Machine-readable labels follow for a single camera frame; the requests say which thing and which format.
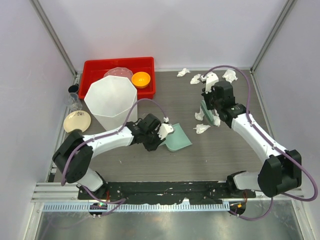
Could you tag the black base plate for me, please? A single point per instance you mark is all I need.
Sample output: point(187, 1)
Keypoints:
point(160, 192)

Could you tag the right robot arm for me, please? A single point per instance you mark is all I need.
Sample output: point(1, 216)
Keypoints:
point(278, 174)

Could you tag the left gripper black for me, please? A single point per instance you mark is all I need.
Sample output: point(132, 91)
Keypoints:
point(158, 141)

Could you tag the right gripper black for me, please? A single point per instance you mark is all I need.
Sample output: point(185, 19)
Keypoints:
point(206, 96)

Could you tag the beige plate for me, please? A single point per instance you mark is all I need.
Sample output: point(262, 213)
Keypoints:
point(77, 120)

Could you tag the clear measuring cup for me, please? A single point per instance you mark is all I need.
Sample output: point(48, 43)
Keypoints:
point(73, 102)

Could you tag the white slotted cable duct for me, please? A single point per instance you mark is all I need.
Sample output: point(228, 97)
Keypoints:
point(185, 206)

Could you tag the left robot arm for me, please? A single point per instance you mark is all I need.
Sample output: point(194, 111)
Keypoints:
point(73, 157)

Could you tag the paper scrap cluster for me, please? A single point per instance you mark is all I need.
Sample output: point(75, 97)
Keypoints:
point(199, 115)
point(201, 128)

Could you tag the black cup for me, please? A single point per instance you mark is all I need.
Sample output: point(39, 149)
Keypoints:
point(74, 89)

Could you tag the green hand brush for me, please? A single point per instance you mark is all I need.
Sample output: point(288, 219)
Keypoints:
point(207, 113)

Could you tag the large paper scrap top right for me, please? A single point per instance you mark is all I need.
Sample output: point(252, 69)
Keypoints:
point(230, 76)

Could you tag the green dustpan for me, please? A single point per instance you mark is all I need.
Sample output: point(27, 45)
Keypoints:
point(177, 140)

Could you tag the translucent white bin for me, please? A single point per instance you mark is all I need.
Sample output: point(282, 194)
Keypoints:
point(110, 99)

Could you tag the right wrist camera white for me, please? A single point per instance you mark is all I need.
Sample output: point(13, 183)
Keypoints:
point(209, 80)

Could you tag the pink dotted plate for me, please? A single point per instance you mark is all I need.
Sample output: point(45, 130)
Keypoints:
point(120, 72)

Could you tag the paper scrap cluster bottom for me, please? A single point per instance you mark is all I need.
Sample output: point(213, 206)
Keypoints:
point(201, 128)

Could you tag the orange bowl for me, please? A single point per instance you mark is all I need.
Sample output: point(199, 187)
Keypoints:
point(141, 79)

